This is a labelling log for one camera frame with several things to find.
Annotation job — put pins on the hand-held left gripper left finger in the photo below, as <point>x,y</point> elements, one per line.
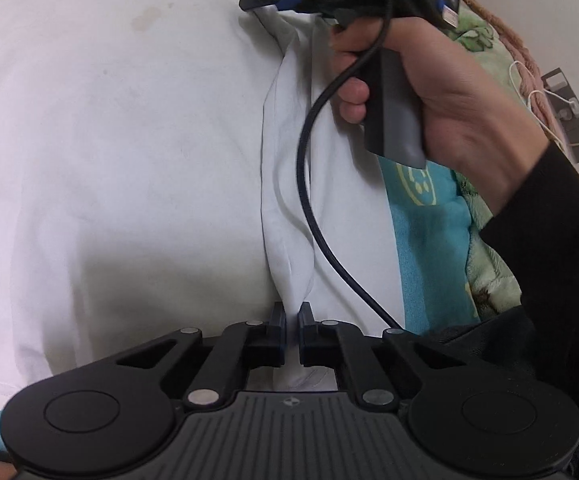
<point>278,335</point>

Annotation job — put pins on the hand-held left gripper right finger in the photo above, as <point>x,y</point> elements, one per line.
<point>307,335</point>

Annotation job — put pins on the white printed t-shirt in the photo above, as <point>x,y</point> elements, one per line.
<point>119,160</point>

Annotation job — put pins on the person's right forearm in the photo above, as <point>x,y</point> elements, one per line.
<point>554,235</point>

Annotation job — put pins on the person's right hand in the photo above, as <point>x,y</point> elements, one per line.
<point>469,110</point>

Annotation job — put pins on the pink fluffy blanket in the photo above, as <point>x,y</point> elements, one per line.
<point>524,55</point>

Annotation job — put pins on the green cartoon printed blanket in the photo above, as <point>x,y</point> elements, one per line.
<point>489,270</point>

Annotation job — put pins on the dark wall socket panel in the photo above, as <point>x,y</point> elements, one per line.
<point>577,130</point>

